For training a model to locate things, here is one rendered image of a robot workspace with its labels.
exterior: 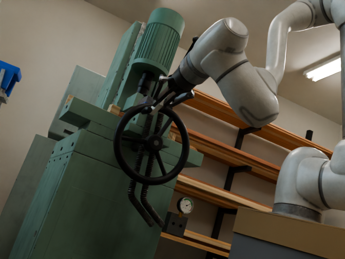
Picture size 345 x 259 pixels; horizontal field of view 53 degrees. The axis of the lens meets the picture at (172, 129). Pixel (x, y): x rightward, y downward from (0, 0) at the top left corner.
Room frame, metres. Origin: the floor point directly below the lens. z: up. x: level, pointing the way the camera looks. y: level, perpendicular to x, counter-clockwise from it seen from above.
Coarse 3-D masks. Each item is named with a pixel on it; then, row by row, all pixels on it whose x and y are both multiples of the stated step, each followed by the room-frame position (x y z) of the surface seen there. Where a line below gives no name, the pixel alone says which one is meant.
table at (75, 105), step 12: (72, 108) 1.24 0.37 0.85; (84, 108) 1.25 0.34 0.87; (96, 108) 1.27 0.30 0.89; (72, 120) 1.37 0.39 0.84; (84, 120) 1.30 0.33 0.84; (96, 120) 1.28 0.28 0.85; (108, 120) 1.29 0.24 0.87; (132, 132) 1.25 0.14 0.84; (168, 144) 1.30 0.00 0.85; (180, 144) 1.42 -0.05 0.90; (192, 156) 1.45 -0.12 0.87
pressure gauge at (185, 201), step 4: (180, 200) 1.39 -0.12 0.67; (184, 200) 1.39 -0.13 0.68; (188, 200) 1.40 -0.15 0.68; (180, 204) 1.38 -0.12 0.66; (184, 204) 1.39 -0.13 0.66; (188, 204) 1.40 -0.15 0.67; (192, 204) 1.41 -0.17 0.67; (180, 208) 1.38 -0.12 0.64; (184, 208) 1.39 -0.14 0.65; (188, 208) 1.40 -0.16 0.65; (192, 208) 1.41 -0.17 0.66; (180, 212) 1.41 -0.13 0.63; (184, 212) 1.39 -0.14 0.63; (188, 212) 1.40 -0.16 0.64; (180, 216) 1.41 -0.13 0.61
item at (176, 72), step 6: (174, 72) 0.94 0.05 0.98; (180, 72) 0.91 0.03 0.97; (168, 78) 0.96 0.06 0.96; (174, 78) 0.94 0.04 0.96; (180, 78) 0.92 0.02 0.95; (168, 84) 0.97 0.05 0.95; (174, 84) 0.97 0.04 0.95; (180, 84) 0.93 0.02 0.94; (186, 84) 0.92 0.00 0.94; (192, 84) 0.93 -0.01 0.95; (174, 90) 1.00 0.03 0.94; (186, 90) 0.99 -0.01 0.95
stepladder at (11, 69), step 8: (0, 64) 1.87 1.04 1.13; (8, 64) 1.88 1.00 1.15; (0, 72) 1.86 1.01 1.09; (8, 72) 1.87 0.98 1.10; (16, 72) 1.89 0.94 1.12; (0, 80) 1.86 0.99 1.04; (8, 80) 1.88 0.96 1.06; (16, 80) 2.01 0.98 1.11; (0, 88) 1.87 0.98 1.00; (8, 88) 2.02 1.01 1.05; (0, 96) 1.89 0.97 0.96; (8, 96) 2.04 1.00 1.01; (0, 104) 2.01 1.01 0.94
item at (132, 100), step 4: (132, 96) 1.49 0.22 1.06; (136, 96) 1.44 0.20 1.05; (140, 96) 1.45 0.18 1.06; (128, 100) 1.53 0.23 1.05; (132, 100) 1.47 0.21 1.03; (136, 100) 1.44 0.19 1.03; (128, 104) 1.50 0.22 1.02; (132, 104) 1.45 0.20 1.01; (136, 104) 1.45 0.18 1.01; (124, 108) 1.54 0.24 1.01; (128, 108) 1.50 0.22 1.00; (124, 112) 1.57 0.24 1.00
